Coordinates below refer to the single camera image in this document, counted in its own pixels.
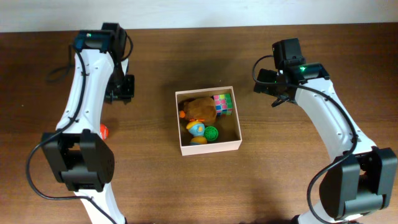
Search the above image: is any red ball with eye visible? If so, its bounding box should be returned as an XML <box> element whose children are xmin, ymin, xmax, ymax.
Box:
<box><xmin>100</xmin><ymin>124</ymin><xmax>109</xmax><ymax>140</ymax></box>

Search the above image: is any multicoloured puzzle cube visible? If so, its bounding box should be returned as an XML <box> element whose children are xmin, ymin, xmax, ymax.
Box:
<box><xmin>213</xmin><ymin>93</ymin><xmax>233</xmax><ymax>116</ymax></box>

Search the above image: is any brown plush bear toy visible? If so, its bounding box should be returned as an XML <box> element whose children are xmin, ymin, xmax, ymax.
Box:
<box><xmin>178</xmin><ymin>96</ymin><xmax>217</xmax><ymax>125</ymax></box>

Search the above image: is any green round plastic toy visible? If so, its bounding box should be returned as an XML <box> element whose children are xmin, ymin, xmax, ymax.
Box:
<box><xmin>204</xmin><ymin>126</ymin><xmax>219</xmax><ymax>142</ymax></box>

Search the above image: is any orange and blue duck toy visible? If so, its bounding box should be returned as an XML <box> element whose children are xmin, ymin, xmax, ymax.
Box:
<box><xmin>186</xmin><ymin>120</ymin><xmax>208</xmax><ymax>146</ymax></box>

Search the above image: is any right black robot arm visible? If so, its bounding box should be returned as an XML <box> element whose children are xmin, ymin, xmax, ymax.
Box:
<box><xmin>252</xmin><ymin>38</ymin><xmax>397</xmax><ymax>223</ymax></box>

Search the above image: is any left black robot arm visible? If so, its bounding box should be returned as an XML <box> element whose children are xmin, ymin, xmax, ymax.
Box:
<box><xmin>39</xmin><ymin>22</ymin><xmax>135</xmax><ymax>223</ymax></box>

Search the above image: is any white open cardboard box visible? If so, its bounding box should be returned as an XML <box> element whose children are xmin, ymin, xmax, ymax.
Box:
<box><xmin>175</xmin><ymin>86</ymin><xmax>242</xmax><ymax>156</ymax></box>

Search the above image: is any left black cable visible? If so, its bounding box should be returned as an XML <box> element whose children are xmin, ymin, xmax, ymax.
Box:
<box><xmin>25</xmin><ymin>34</ymin><xmax>134</xmax><ymax>224</ymax></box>

